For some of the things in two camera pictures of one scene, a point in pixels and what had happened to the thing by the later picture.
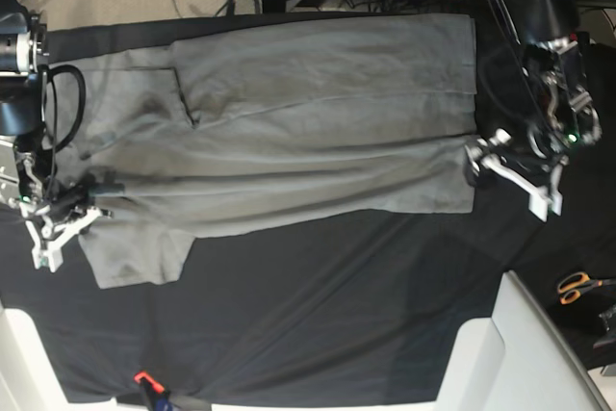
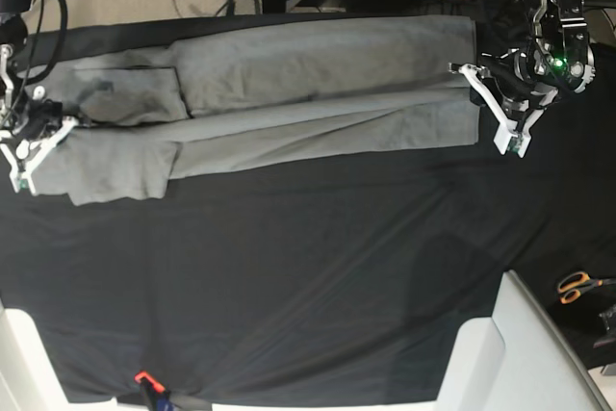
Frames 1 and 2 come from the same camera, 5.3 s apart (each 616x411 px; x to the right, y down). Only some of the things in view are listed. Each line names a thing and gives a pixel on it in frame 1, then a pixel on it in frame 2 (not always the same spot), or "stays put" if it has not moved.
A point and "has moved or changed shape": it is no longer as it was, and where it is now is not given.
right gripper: (555, 72) to (557, 58)
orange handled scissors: (571, 286) stays put
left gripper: (56, 200) to (24, 116)
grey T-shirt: (257, 123) has moved or changed shape
